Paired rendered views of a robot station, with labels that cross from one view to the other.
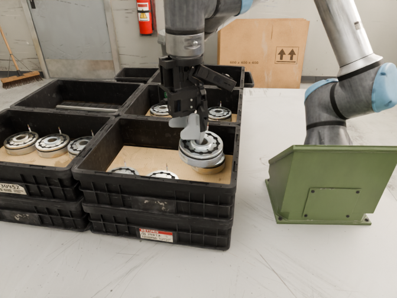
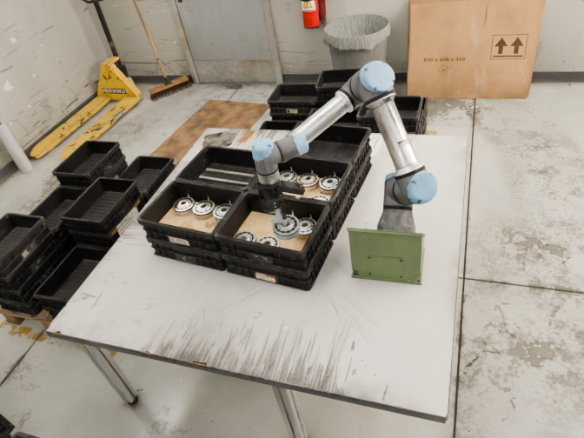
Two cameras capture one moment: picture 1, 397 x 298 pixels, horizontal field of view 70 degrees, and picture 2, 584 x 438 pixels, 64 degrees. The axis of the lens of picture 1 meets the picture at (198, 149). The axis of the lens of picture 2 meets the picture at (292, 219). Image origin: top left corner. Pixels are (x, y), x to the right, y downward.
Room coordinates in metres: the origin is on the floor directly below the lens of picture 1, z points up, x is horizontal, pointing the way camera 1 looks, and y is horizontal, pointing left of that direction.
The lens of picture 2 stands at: (-0.67, -0.53, 2.16)
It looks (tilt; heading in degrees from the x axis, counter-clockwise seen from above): 41 degrees down; 22
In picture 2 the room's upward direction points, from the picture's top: 11 degrees counter-clockwise
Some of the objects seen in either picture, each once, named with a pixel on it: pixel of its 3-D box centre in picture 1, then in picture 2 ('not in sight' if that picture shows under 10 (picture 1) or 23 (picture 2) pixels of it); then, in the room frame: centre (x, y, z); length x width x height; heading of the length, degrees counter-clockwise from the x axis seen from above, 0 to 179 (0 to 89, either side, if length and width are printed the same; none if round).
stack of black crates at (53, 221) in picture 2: not in sight; (68, 226); (1.13, 1.78, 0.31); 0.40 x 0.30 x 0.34; 177
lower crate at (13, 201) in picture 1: (48, 178); (201, 233); (0.71, 0.49, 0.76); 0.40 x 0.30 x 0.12; 81
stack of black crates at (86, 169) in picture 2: not in sight; (100, 182); (1.53, 1.76, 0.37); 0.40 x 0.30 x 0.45; 177
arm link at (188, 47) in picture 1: (185, 44); (268, 175); (0.57, 0.02, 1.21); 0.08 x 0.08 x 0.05
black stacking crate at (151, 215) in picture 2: (38, 151); (195, 215); (0.71, 0.49, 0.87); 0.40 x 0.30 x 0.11; 81
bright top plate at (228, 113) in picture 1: (218, 112); (330, 182); (1.00, -0.08, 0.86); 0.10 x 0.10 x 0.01
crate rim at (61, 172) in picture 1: (32, 136); (191, 207); (0.71, 0.49, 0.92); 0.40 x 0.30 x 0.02; 81
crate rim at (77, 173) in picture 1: (165, 148); (272, 222); (0.65, 0.09, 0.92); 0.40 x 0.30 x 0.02; 81
